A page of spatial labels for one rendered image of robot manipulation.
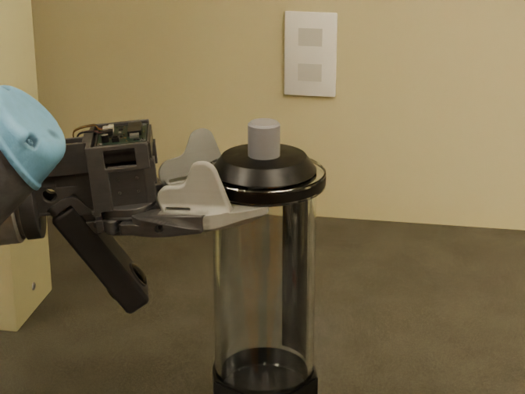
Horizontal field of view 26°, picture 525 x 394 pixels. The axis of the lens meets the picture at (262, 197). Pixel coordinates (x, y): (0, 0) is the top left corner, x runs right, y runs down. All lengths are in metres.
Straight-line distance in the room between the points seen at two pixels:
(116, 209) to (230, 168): 0.10
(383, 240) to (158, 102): 0.37
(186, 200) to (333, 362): 0.31
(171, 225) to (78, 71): 0.70
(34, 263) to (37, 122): 0.47
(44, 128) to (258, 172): 0.20
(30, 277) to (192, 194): 0.39
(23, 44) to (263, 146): 0.37
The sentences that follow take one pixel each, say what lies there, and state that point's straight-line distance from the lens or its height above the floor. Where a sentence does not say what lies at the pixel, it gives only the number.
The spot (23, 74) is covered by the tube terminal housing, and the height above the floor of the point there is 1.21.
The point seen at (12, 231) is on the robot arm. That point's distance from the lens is 0.98.
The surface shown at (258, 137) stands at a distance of 0.97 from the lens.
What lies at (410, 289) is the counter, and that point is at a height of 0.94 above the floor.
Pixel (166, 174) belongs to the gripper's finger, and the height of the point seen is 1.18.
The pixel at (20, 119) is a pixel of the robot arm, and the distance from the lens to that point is 0.84.
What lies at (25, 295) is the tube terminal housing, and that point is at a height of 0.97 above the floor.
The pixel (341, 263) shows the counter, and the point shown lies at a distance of 1.42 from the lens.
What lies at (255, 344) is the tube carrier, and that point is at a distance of 1.01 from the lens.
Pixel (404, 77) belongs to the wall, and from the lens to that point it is 1.53.
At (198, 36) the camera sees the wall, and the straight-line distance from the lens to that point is 1.56.
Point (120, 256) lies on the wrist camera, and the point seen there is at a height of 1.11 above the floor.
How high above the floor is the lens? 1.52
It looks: 21 degrees down
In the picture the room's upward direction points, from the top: straight up
